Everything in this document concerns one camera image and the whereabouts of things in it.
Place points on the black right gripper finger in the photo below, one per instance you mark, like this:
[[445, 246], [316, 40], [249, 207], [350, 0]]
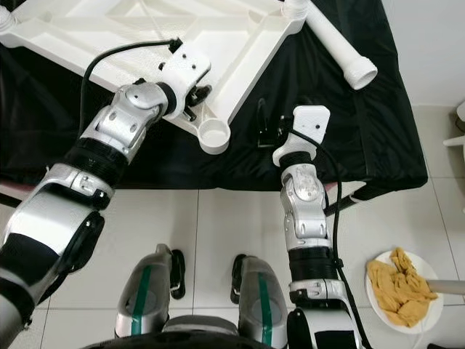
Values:
[[262, 122]]

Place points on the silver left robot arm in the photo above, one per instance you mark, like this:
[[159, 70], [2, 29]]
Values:
[[80, 203]]

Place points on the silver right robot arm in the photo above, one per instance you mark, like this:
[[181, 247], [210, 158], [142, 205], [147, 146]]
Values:
[[305, 218]]

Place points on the black cloth table cover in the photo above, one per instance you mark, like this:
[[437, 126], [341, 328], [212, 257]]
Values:
[[58, 131]]

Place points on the silver right robot leg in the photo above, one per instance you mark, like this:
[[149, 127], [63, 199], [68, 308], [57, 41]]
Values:
[[261, 305]]

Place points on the silver robot leg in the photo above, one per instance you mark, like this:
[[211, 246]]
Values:
[[261, 305], [138, 305]]

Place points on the white plastic chair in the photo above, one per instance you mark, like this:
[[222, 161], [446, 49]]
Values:
[[456, 138]]

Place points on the silver left robot leg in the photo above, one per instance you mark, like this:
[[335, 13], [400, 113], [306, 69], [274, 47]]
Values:
[[138, 305]]

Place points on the black robot waist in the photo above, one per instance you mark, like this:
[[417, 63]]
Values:
[[203, 344]]

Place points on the grey pole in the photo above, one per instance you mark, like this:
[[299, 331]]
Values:
[[450, 286]]

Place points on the white round plate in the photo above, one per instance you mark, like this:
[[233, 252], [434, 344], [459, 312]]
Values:
[[439, 305]]

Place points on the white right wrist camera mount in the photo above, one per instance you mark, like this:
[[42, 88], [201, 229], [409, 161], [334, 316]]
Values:
[[305, 129]]

